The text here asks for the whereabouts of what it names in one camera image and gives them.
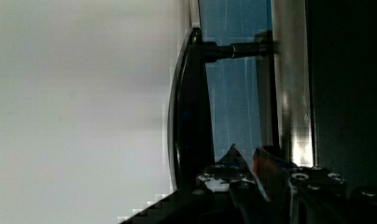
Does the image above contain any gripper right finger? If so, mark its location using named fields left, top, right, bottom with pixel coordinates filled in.
left=253, top=147, right=347, bottom=224

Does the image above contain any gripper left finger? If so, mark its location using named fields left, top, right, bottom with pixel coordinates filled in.
left=196, top=145, right=271, bottom=224

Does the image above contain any silver black toaster oven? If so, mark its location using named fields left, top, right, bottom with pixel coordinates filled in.
left=167, top=0, right=377, bottom=200

